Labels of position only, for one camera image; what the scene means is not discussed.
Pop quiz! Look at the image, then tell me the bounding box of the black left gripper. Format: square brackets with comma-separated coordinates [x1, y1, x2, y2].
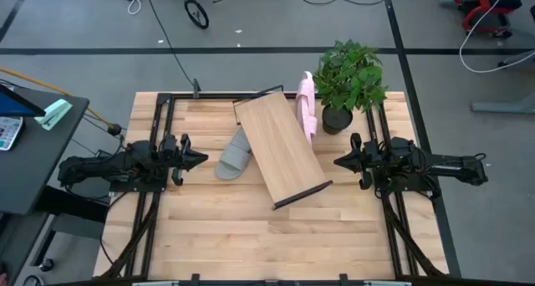
[171, 133, 209, 187]

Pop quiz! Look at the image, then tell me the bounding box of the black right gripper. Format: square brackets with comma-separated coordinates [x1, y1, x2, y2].
[333, 133, 373, 191]

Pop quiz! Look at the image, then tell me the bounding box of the grey slide sandal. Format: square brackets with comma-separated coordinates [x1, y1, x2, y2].
[214, 126, 254, 181]

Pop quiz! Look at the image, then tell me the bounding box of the pink slide sandal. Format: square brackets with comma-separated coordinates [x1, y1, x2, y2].
[303, 105, 318, 145]
[295, 70, 315, 128]

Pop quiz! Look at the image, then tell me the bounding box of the green plant in black pot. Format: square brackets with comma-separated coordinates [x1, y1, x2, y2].
[313, 38, 389, 135]

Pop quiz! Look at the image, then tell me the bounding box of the mint green stapler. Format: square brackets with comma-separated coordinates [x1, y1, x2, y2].
[33, 98, 74, 131]

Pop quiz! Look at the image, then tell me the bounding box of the dark grey desk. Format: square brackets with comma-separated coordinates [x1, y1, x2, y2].
[0, 84, 110, 286]

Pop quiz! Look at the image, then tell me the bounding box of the grey table foot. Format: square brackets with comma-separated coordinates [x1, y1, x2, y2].
[470, 95, 535, 115]

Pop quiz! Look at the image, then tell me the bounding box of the white calculator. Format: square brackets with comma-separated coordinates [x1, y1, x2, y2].
[0, 115, 25, 152]

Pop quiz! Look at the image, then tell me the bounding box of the monitor with blue screen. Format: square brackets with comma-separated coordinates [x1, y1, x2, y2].
[0, 83, 46, 118]

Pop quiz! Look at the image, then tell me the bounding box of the grey table leg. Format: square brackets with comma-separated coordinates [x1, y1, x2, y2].
[497, 49, 535, 69]

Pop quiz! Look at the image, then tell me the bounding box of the black aluminium table frame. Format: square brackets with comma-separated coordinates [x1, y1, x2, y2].
[94, 79, 461, 286]

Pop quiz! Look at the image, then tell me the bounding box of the wooden shelf with black frame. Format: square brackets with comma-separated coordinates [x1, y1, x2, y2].
[232, 84, 334, 212]

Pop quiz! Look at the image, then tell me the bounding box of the thin black floor cable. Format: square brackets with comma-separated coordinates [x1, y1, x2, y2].
[143, 0, 196, 87]

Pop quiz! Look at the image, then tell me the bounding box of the black coiled cable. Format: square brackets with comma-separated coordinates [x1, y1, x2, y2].
[183, 0, 210, 30]

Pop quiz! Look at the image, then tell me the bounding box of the long white cable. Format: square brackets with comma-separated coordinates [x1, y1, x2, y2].
[458, 0, 535, 74]

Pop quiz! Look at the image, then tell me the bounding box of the yellow hanging cable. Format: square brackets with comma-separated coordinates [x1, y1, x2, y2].
[0, 66, 123, 136]

